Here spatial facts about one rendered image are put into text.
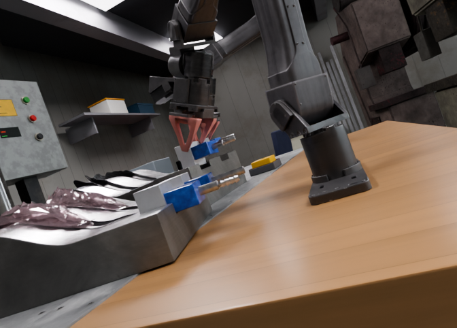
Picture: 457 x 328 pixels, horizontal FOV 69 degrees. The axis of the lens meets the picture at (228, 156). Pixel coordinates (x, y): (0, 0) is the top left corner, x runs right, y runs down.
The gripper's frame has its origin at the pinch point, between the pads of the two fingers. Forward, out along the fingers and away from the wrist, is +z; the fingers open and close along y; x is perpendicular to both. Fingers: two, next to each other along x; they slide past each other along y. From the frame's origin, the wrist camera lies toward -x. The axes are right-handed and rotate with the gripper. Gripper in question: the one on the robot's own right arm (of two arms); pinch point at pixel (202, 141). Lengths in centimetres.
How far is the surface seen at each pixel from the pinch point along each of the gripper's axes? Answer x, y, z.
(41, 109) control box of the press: -83, -12, -2
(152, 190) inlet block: 22, 59, -4
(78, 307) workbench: 22, 72, 4
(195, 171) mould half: 15.0, 34.4, -0.1
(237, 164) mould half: 16.4, 13.1, 2.2
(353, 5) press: 19, -378, -130
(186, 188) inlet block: 26, 58, -4
